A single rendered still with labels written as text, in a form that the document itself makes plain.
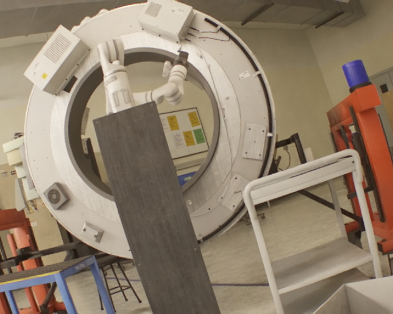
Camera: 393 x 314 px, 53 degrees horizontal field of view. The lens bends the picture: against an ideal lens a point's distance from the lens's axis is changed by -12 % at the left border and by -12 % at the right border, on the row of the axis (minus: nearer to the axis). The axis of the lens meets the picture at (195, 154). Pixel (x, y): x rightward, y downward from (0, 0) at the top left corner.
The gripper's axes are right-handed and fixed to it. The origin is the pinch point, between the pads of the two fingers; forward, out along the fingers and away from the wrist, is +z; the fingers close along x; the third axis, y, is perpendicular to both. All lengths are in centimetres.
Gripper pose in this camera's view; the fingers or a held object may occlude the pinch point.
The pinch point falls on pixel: (180, 48)
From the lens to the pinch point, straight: 222.8
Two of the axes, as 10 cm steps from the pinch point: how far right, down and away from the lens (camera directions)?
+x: 2.0, -6.2, -7.6
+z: 1.4, -7.5, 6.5
